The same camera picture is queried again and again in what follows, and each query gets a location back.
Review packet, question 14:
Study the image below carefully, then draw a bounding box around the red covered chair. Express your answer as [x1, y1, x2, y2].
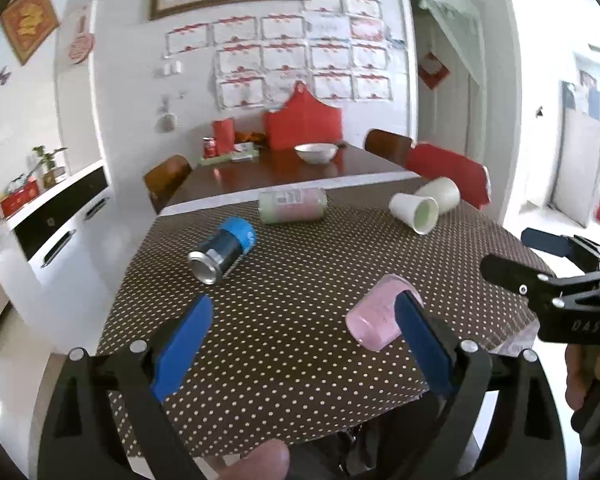
[406, 143, 491, 209]

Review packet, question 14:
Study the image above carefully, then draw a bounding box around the brown wooden chair right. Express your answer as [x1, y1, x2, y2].
[364, 129, 413, 167]

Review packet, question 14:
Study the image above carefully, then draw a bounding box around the pink plastic cup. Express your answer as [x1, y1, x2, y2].
[344, 274, 422, 352]

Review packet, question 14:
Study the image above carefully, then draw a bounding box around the red round wall ornament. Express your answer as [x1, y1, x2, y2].
[68, 14, 95, 65]

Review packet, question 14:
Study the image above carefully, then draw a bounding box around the white paper cup front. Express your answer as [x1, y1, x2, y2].
[389, 193, 439, 235]

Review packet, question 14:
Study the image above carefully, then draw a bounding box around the red box on sideboard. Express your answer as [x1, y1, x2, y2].
[0, 177, 40, 219]

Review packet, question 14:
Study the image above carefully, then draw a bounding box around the white paper cup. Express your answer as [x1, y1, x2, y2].
[389, 193, 439, 235]
[415, 177, 462, 216]

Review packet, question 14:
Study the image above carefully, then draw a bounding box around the white black sideboard cabinet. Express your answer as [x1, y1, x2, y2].
[0, 162, 129, 354]

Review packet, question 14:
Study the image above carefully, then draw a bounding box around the white paper cup rear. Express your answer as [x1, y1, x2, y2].
[415, 177, 462, 216]

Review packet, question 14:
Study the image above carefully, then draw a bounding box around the red soda can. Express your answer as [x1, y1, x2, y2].
[202, 136, 218, 159]

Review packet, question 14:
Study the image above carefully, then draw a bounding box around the red gold diamond picture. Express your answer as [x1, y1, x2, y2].
[0, 0, 59, 65]

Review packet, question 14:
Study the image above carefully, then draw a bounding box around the white ceramic bowl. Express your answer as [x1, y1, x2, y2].
[294, 143, 339, 165]

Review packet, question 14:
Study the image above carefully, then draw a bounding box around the green flat box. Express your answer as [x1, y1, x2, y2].
[199, 142, 260, 166]

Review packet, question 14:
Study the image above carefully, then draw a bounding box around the person's right hand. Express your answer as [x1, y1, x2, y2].
[565, 344, 600, 413]

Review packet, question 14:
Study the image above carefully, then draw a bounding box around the brown polka dot tablecloth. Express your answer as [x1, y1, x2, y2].
[98, 178, 543, 457]

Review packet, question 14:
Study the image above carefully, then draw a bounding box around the brown wooden chair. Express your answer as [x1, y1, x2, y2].
[143, 155, 192, 214]
[364, 129, 413, 167]

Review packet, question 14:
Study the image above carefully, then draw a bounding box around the brown wooden chair left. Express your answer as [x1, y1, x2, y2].
[143, 155, 192, 214]

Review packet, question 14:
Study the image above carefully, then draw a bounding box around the person's left hand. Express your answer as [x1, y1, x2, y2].
[218, 439, 290, 480]

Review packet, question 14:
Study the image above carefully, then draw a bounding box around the potted green plant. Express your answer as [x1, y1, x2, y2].
[32, 145, 67, 190]

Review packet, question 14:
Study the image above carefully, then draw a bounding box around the pink green canister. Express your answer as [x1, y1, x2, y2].
[258, 188, 328, 224]

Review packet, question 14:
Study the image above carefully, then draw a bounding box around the blue black can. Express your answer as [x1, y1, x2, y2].
[187, 217, 257, 286]

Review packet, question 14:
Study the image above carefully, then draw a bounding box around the red diamond door decoration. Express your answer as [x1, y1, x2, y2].
[418, 52, 450, 90]

